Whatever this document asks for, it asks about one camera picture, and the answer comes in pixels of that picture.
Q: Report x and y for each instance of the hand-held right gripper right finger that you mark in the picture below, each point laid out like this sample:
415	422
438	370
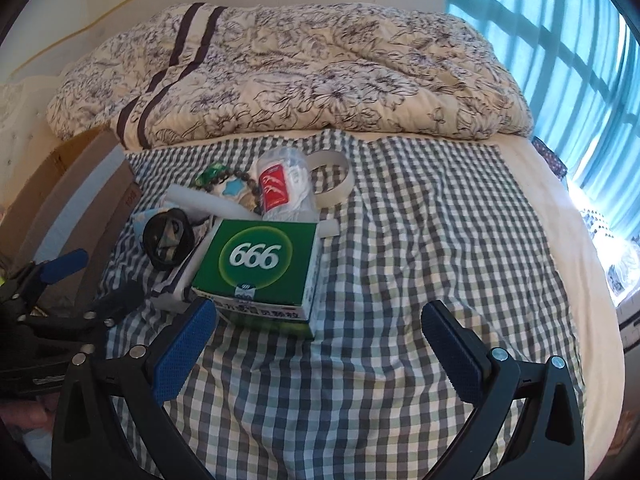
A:
452	355

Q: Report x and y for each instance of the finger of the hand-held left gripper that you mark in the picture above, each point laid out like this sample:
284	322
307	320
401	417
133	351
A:
65	266
117	302

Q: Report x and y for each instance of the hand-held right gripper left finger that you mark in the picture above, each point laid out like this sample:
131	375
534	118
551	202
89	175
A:
182	350

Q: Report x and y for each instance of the cardboard box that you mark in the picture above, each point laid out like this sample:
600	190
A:
75	185

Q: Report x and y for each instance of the green white carton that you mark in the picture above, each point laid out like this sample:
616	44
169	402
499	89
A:
255	260

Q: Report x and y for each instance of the green foil wrapper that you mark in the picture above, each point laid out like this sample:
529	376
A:
207	174

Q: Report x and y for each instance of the white bear toy blue star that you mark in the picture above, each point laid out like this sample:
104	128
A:
232	189

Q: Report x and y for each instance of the plastic bag of cups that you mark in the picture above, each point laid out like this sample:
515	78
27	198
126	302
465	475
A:
280	185

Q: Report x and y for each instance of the white tape roll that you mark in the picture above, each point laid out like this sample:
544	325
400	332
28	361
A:
345	180

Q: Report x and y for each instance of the grey checked cloth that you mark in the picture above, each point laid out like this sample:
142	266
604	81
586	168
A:
400	240

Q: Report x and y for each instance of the cream bed mattress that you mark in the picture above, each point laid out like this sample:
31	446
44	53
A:
550	200

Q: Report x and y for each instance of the dark dotted cloth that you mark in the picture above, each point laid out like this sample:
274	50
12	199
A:
550	157

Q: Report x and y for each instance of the floral cream quilt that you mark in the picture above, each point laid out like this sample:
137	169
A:
325	75

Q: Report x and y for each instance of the blue curtain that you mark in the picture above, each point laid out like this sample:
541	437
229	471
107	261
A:
550	35

